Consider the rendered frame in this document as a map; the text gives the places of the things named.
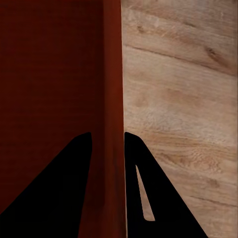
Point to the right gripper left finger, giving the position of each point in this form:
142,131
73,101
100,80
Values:
51,205

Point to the storage box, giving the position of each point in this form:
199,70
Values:
60,77

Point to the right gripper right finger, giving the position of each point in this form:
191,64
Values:
173,219

